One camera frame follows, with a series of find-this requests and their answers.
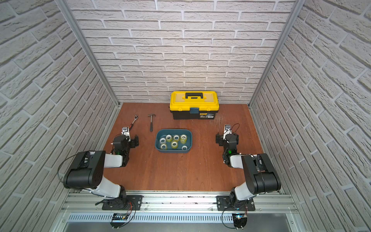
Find yellow tape roll six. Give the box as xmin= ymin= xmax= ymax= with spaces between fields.
xmin=180 ymin=134 xmax=187 ymax=144

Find yellow tape roll one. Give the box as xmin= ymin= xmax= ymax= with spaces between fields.
xmin=165 ymin=134 xmax=173 ymax=143

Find yellow tape roll three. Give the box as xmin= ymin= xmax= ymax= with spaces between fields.
xmin=171 ymin=141 xmax=178 ymax=149

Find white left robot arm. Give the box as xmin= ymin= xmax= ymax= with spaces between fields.
xmin=61 ymin=135 xmax=139 ymax=203

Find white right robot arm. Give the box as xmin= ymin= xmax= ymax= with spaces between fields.
xmin=215 ymin=133 xmax=281 ymax=207

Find teal plastic storage box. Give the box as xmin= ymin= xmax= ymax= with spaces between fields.
xmin=155 ymin=129 xmax=192 ymax=153

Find grey claw hammer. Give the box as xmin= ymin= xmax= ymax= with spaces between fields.
xmin=148 ymin=114 xmax=156 ymax=132

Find yellow black toolbox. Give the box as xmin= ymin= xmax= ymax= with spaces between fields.
xmin=169 ymin=91 xmax=219 ymax=120

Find left green circuit board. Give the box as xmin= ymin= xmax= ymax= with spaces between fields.
xmin=112 ymin=213 xmax=130 ymax=223

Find green circuit board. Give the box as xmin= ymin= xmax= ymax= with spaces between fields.
xmin=232 ymin=214 xmax=247 ymax=229
xmin=112 ymin=213 xmax=130 ymax=223

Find right green circuit board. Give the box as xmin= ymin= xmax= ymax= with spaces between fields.
xmin=232 ymin=214 xmax=247 ymax=229

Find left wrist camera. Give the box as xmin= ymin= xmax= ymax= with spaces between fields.
xmin=121 ymin=127 xmax=130 ymax=137

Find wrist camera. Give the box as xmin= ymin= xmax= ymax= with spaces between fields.
xmin=121 ymin=127 xmax=130 ymax=137
xmin=223 ymin=124 xmax=232 ymax=135

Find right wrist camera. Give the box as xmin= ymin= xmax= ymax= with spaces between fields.
xmin=223 ymin=124 xmax=232 ymax=135

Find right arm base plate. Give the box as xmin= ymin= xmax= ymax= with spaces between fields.
xmin=216 ymin=195 xmax=256 ymax=212

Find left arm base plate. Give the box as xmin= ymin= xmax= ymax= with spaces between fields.
xmin=102 ymin=195 xmax=143 ymax=210

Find aluminium front rail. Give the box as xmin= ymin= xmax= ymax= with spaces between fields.
xmin=59 ymin=191 xmax=299 ymax=224

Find aluminium frame left post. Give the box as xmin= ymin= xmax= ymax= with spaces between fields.
xmin=56 ymin=0 xmax=120 ymax=107

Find aluminium frame post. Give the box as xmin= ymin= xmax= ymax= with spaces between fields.
xmin=56 ymin=0 xmax=120 ymax=107
xmin=248 ymin=0 xmax=306 ymax=107

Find aluminium frame right post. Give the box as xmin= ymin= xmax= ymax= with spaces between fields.
xmin=248 ymin=0 xmax=306 ymax=107

